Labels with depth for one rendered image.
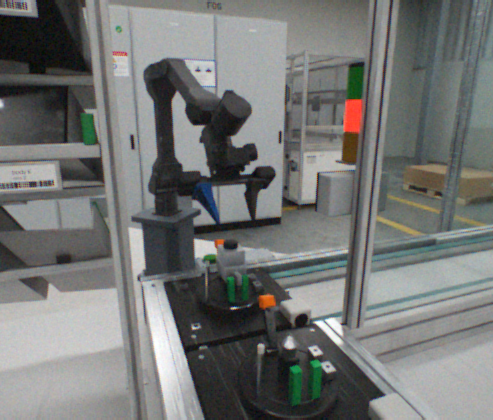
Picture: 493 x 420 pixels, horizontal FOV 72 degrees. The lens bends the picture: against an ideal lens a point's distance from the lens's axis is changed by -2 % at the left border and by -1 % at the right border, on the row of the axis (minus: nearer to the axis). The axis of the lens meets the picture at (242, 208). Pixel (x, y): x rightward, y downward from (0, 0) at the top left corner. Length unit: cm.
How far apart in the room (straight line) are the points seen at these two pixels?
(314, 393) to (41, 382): 51
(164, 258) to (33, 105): 64
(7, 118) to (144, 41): 321
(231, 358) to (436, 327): 45
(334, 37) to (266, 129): 631
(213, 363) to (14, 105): 43
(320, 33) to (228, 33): 609
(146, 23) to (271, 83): 137
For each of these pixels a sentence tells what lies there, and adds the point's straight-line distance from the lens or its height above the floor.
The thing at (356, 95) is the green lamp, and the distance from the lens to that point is 60.
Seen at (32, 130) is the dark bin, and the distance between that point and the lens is 45.
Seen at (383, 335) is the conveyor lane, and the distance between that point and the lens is 75.
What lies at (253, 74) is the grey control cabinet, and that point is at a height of 171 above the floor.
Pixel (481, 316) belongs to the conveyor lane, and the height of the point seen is 91.
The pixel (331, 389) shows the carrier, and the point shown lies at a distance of 52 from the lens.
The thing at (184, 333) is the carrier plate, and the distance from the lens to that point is 65.
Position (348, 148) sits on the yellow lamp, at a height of 128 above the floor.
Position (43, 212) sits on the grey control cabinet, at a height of 42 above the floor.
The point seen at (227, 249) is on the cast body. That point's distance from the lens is 67.
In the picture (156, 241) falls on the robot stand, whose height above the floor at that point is 99.
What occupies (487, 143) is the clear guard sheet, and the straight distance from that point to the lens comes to 80.
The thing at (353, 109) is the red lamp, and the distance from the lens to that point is 60.
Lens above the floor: 134
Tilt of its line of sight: 16 degrees down
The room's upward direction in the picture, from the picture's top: straight up
